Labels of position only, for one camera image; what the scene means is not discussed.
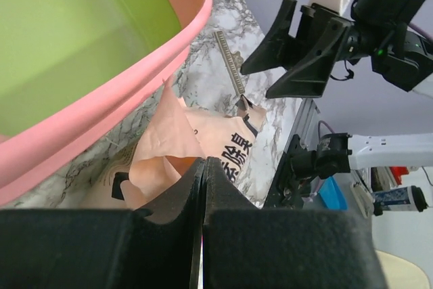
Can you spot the orange cat litter bag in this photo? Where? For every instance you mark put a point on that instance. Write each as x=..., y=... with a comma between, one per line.
x=176, y=136

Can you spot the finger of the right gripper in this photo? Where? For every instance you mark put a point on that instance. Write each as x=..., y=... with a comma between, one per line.
x=272, y=51
x=300, y=79

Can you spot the pink and green litter box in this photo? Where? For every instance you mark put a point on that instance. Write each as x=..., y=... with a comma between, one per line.
x=73, y=69

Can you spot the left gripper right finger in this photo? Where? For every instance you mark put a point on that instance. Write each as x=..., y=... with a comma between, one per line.
x=250, y=247

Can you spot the blue plastic object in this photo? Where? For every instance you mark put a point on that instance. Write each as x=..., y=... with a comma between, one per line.
x=332, y=196

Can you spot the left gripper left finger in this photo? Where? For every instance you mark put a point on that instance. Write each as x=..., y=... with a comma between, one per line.
x=155, y=246

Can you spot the blue white tube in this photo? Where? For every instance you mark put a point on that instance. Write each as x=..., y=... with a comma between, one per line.
x=409, y=198

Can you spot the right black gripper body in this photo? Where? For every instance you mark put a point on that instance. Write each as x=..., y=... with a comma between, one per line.
x=327, y=37

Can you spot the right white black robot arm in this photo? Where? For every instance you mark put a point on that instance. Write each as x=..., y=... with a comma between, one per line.
x=404, y=59

